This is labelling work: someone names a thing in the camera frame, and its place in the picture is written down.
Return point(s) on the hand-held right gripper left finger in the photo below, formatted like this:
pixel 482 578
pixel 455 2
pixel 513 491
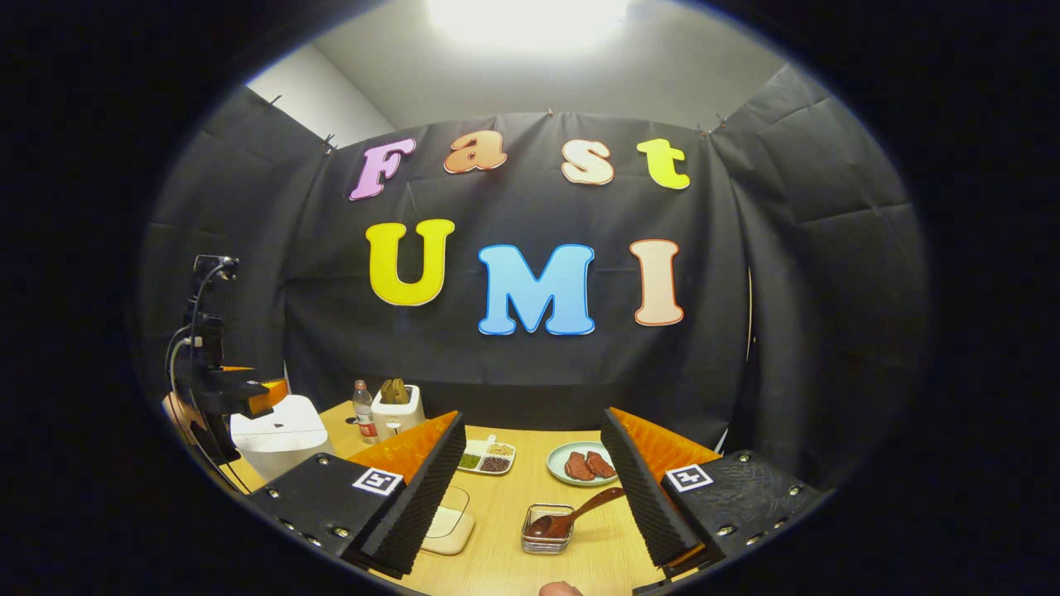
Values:
pixel 422 505

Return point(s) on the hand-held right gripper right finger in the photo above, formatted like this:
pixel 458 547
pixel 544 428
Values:
pixel 642 497

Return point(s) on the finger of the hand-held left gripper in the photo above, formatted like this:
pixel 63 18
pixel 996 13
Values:
pixel 269 397

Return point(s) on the white rice cooker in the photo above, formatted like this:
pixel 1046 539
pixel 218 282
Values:
pixel 281 439

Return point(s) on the dark wooden spoon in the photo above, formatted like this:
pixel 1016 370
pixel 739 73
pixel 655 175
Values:
pixel 592 503

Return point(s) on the red meat piece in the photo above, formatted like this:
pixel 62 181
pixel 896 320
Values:
pixel 601 463
pixel 580 468

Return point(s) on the white divided dish with beans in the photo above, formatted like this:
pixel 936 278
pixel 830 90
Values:
pixel 489 454

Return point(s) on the pale green plate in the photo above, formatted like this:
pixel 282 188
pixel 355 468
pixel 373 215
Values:
pixel 559 463

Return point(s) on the white toaster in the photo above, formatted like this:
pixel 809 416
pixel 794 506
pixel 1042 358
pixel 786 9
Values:
pixel 397 418

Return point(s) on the plastic bottle with red label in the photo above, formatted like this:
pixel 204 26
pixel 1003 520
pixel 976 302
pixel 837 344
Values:
pixel 364 414

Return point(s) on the brown toast slice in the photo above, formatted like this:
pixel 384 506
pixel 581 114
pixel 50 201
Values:
pixel 387 391
pixel 401 391

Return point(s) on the black backdrop cloth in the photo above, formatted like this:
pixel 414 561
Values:
pixel 538 381

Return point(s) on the large ceiling light panel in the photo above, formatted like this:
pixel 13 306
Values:
pixel 530 21

